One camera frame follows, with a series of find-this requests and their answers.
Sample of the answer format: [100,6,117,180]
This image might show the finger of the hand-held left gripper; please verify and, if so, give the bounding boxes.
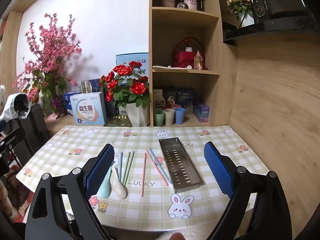
[0,126,26,153]

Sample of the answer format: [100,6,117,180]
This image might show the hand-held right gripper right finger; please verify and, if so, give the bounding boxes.
[204,141,299,240]

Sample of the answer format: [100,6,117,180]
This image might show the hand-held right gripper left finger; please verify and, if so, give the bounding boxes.
[25,144,115,240]

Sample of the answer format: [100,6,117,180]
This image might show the light green spoon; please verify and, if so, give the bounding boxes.
[97,166,113,204]

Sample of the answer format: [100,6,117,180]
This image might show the white spoon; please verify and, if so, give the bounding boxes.
[111,165,127,200]

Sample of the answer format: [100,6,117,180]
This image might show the green chopstick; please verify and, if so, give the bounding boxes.
[122,151,131,183]
[124,151,136,185]

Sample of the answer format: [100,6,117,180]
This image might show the stainless steel utensil tray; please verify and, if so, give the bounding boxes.
[159,137,203,193]

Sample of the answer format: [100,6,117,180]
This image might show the pink chopstick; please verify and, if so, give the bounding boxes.
[147,152,169,186]
[140,152,147,197]

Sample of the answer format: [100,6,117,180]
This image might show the black chair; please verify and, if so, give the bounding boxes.
[19,104,52,170]

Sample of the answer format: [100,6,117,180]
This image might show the white and black garment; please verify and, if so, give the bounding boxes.
[0,93,32,122]

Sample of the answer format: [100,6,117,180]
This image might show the gold embossed tin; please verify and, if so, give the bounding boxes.
[105,116,132,127]

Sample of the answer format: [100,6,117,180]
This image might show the purple flowers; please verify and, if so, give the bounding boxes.
[51,99,65,113]

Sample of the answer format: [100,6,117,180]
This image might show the purple box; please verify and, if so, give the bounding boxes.
[193,102,210,123]

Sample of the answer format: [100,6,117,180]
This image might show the white and blue supplement box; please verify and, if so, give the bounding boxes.
[70,92,107,126]

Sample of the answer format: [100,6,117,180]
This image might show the checked bunny print tablecloth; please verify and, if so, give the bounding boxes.
[16,125,268,233]

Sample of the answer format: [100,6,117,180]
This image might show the blue striped box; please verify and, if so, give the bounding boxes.
[63,91,75,117]

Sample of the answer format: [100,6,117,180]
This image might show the red rose plant white pot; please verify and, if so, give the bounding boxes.
[99,60,150,127]

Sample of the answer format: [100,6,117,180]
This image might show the blue cup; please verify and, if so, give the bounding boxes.
[174,107,186,125]

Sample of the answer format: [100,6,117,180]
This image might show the beige cup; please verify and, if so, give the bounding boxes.
[164,108,175,127]

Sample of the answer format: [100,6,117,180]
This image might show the green cup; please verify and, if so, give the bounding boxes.
[154,109,165,127]

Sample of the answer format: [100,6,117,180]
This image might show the wooden shelf unit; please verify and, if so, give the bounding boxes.
[149,0,224,128]

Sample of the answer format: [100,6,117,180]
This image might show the dark blue picture box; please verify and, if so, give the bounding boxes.
[175,89,197,113]

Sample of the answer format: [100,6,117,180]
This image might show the metal cylinder cup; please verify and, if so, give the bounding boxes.
[80,80,92,93]

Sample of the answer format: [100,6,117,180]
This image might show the dark blue sparkly box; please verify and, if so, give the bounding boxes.
[91,78,118,125]

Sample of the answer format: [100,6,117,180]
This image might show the pink cherry blossom plant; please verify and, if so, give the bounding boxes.
[12,12,83,117]

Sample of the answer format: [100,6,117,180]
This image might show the dark snack box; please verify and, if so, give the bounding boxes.
[153,87,176,110]

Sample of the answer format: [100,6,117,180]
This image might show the clear perfume bottle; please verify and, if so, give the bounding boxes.
[194,51,203,70]

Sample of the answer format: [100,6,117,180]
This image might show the large blue and white box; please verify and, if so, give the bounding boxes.
[116,53,150,78]

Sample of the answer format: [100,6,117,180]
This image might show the flat stack of papers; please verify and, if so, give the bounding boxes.
[152,65,187,70]

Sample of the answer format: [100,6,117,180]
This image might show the clear glass vase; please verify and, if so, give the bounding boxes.
[250,0,270,25]

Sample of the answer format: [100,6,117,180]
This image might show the peach rose plant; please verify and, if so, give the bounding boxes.
[227,0,258,28]

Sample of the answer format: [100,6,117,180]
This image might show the dark grey box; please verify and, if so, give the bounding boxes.
[260,0,310,19]

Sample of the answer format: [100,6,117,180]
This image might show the red basket with handle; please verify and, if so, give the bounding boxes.
[172,37,206,69]

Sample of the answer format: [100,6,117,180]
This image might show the black wall shelf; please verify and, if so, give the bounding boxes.
[222,15,320,47]

